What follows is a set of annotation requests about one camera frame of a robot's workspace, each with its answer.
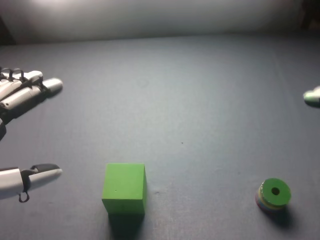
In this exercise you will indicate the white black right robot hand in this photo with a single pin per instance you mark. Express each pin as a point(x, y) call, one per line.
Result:
point(312, 96)

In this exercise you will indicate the green wooden cube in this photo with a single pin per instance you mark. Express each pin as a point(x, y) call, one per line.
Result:
point(123, 182)

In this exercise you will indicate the grey table cloth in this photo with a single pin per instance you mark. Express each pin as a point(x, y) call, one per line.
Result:
point(190, 100)

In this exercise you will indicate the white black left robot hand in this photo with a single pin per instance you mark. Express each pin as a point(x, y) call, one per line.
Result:
point(22, 96)

